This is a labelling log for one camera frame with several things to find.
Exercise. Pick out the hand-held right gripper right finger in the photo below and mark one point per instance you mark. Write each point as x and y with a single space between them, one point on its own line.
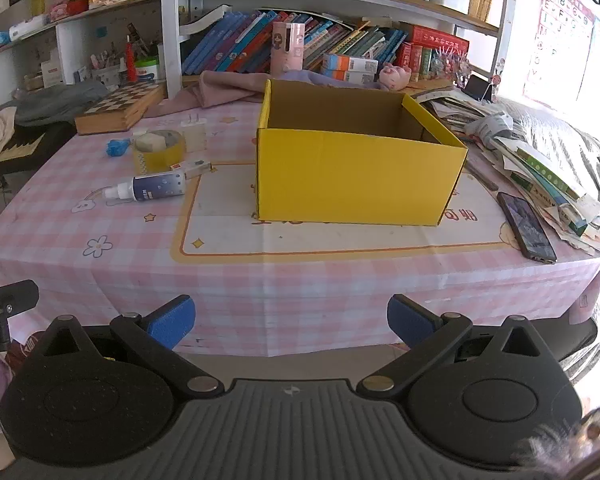
409 318

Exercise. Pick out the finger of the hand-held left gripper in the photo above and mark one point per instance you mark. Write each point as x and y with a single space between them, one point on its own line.
15 295

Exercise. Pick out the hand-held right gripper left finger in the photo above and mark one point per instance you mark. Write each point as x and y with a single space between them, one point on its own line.
172 319

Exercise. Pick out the white spray bottle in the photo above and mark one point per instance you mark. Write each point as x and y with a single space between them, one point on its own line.
155 186

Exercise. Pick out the yellow cardboard box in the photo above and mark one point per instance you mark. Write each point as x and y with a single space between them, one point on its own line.
355 180

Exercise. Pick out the small white carton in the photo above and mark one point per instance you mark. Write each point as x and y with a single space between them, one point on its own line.
192 166

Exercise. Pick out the electric keyboard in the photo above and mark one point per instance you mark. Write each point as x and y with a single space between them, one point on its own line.
17 149

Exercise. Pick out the black smartphone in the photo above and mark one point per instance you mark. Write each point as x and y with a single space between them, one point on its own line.
527 227

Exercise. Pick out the blue crumpled wrapper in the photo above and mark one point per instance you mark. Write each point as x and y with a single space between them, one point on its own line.
116 147

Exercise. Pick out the grey cloth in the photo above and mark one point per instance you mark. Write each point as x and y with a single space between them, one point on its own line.
55 102

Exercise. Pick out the pile of papers and booklets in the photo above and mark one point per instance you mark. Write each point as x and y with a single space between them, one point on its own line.
540 170

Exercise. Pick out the fuzzy grey sleeve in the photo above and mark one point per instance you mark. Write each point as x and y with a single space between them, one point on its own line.
560 447

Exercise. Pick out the wooden chessboard box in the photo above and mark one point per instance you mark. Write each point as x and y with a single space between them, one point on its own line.
120 102

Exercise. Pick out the pink cloth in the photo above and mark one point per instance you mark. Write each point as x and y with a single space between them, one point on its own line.
220 87

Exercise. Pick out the pink plush pig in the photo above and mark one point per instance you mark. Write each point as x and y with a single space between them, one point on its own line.
394 77

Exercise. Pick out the green lid jar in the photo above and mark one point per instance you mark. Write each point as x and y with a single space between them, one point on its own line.
147 67

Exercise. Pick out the orange and white boxes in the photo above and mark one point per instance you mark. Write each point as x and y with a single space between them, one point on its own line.
350 67

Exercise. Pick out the red bottle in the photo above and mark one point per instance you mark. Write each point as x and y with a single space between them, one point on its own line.
130 62

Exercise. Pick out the row of red books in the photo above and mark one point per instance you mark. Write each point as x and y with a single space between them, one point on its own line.
432 45

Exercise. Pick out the row of colourful books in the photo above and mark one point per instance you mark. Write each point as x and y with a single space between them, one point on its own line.
230 42

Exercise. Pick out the white bookshelf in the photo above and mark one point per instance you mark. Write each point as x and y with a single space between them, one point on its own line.
170 25

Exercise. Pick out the tall pink device box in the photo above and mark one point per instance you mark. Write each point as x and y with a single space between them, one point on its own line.
287 47

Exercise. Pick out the alphabet wall poster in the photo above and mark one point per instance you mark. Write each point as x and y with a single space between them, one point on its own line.
560 35

